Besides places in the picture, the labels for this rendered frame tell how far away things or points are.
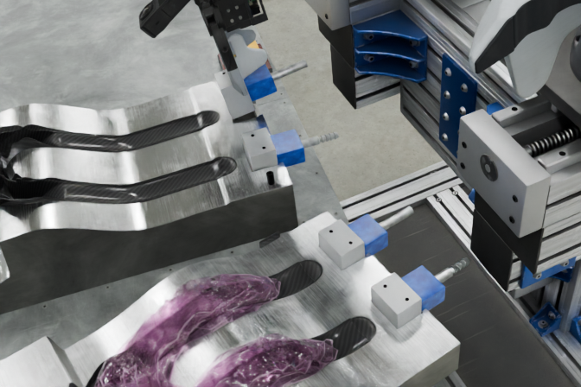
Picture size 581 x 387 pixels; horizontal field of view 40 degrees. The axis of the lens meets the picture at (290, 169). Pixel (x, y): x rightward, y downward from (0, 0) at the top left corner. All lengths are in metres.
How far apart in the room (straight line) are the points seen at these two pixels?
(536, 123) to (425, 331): 0.28
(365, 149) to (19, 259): 1.50
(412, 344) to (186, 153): 0.42
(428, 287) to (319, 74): 1.78
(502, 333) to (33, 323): 0.99
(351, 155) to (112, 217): 1.40
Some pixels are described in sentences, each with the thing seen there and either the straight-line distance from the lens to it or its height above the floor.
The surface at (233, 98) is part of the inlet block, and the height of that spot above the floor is 0.93.
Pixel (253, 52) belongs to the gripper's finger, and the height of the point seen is 1.00.
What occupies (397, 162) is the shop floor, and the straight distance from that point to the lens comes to 2.35.
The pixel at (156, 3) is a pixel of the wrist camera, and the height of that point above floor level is 1.08.
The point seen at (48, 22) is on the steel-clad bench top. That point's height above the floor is 0.80.
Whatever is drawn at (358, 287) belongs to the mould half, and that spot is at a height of 0.85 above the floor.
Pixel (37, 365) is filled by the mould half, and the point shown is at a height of 0.91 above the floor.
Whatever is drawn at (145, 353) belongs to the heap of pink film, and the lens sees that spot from 0.92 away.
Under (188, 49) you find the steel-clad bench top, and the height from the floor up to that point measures 0.80.
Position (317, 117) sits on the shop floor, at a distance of 2.51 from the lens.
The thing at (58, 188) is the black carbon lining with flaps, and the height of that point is 0.92.
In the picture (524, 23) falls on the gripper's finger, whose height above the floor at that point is 1.45.
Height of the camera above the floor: 1.64
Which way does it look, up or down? 44 degrees down
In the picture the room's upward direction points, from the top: 8 degrees counter-clockwise
